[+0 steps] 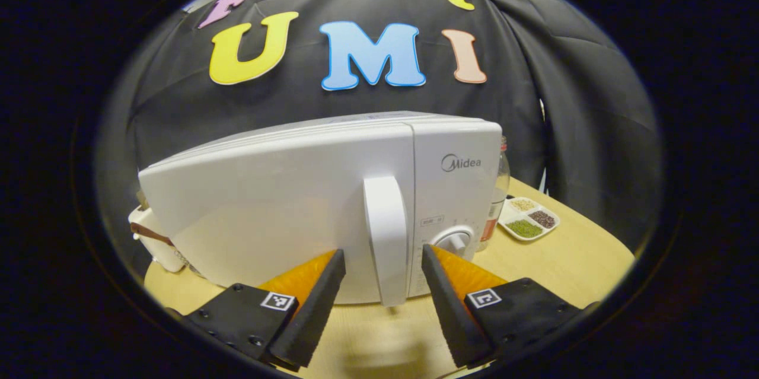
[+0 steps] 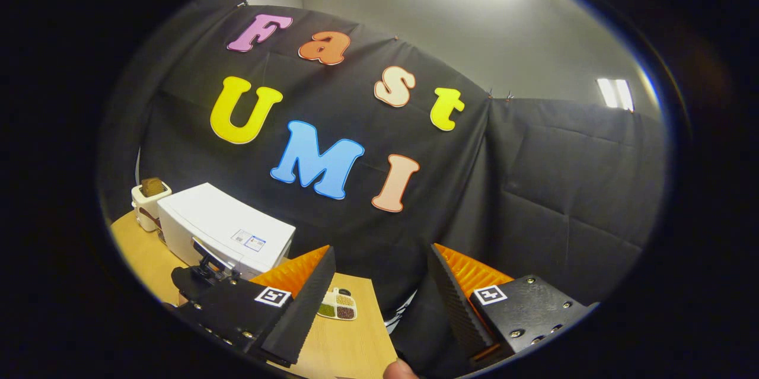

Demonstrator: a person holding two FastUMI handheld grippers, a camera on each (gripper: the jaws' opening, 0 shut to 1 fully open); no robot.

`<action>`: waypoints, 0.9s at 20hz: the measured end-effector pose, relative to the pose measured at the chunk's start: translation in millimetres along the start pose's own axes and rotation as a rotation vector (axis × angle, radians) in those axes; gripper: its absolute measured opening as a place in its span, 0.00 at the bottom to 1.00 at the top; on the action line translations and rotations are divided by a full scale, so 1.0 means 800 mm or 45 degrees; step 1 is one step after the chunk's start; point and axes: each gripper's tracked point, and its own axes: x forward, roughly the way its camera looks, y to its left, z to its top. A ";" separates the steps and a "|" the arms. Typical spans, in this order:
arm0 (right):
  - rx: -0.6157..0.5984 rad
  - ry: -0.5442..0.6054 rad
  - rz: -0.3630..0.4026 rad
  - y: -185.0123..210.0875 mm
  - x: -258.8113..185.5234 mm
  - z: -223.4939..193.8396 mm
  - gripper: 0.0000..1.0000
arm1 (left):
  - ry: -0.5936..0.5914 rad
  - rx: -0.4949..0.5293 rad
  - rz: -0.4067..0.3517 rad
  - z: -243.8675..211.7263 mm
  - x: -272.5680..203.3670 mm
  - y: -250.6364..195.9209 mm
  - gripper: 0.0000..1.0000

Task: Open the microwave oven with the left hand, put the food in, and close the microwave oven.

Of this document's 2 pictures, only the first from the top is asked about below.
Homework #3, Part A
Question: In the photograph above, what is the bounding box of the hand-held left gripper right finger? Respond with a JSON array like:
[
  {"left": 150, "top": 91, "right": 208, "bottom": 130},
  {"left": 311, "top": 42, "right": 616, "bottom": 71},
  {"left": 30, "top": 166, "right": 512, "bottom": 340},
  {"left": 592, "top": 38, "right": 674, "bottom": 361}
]
[{"left": 421, "top": 244, "right": 585, "bottom": 369}]

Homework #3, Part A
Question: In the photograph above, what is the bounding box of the clear bottle with red label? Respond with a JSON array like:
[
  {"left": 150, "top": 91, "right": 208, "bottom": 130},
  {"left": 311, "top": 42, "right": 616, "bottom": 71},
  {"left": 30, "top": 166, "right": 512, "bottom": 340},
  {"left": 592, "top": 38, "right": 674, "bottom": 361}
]
[{"left": 476, "top": 136, "right": 512, "bottom": 252}]

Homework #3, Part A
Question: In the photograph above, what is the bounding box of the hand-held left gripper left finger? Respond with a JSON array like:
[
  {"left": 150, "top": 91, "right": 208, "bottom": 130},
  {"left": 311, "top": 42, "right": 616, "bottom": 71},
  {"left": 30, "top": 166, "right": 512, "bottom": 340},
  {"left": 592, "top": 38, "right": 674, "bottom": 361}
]
[{"left": 181, "top": 249, "right": 347, "bottom": 371}]

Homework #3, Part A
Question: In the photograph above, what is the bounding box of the white divided dish of beans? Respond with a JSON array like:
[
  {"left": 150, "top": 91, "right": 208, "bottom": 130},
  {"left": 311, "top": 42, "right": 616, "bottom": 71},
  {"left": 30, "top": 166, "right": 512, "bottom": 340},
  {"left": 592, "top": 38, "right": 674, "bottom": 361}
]
[{"left": 498, "top": 196, "right": 561, "bottom": 242}]

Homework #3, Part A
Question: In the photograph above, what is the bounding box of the white toaster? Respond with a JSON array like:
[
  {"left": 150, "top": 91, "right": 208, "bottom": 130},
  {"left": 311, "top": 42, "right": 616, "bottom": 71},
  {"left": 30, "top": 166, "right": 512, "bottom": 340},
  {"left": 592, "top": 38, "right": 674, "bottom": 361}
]
[{"left": 129, "top": 204, "right": 187, "bottom": 273}]

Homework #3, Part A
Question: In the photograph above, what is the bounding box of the brown wooden spoon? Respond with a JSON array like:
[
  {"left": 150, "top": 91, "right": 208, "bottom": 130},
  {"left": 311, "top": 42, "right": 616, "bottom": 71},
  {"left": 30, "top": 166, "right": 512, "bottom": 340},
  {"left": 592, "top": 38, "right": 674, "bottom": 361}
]
[{"left": 130, "top": 223, "right": 174, "bottom": 246}]

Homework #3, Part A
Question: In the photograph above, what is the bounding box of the white microwave oven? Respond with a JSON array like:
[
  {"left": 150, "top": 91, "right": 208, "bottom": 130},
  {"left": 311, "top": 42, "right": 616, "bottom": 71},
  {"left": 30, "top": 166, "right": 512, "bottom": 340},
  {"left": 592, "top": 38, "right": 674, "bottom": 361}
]
[{"left": 138, "top": 111, "right": 505, "bottom": 307}]

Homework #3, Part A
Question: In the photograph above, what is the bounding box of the black backdrop cloth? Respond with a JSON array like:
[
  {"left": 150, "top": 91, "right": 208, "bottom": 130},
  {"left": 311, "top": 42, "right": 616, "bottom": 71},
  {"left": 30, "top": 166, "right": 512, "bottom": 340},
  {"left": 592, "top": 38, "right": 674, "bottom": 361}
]
[{"left": 98, "top": 0, "right": 662, "bottom": 261}]

